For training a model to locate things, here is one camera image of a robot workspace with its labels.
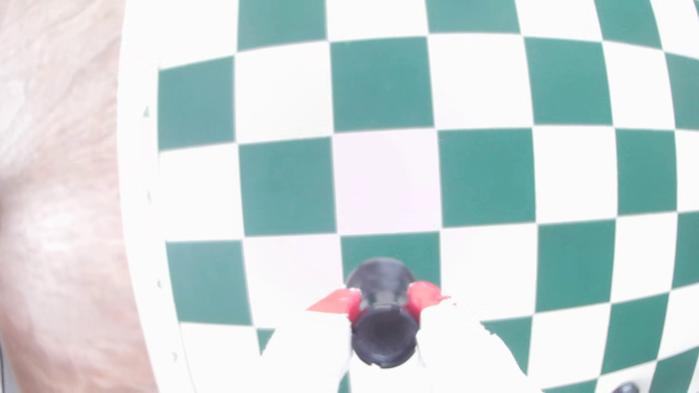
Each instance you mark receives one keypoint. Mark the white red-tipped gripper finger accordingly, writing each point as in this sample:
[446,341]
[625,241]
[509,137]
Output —
[464,355]
[306,349]

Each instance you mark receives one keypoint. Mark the black chess piece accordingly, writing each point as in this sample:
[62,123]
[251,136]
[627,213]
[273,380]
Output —
[385,338]
[626,388]

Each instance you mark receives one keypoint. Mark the green and cream chessboard mat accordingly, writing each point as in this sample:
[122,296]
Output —
[382,180]

